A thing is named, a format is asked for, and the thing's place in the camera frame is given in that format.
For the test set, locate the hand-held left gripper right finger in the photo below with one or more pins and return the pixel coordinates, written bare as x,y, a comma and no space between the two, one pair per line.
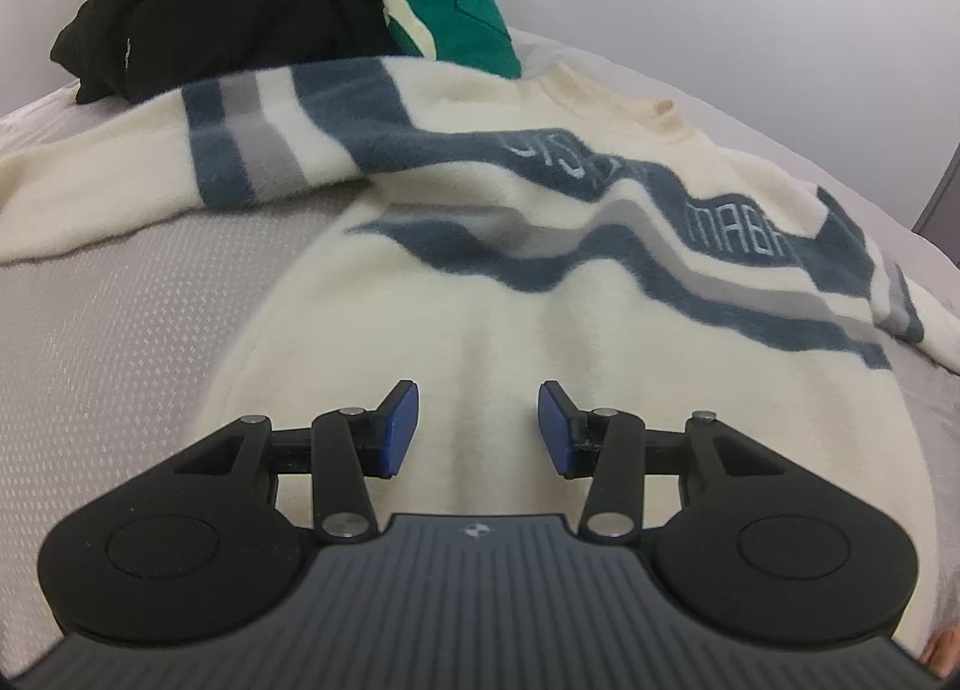
556,427

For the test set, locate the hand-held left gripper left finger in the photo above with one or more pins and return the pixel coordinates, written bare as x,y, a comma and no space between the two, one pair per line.
401,427

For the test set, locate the cream sweater with blue stripes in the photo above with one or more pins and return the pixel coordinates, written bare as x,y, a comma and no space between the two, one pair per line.
465,330

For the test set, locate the black garment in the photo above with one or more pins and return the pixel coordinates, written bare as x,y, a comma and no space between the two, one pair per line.
225,0

